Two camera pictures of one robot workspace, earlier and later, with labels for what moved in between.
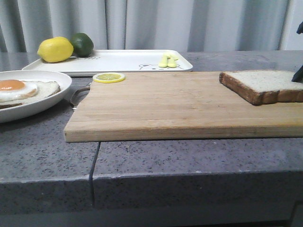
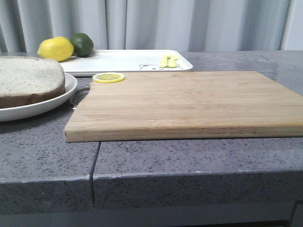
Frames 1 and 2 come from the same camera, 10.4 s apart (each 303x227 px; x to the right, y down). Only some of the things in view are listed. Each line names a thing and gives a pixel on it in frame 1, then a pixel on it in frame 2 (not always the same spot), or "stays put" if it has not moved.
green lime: x=83 y=44 stays put
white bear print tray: x=126 y=62 stays put
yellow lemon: x=55 y=49 stays put
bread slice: x=261 y=87 to x=25 y=79
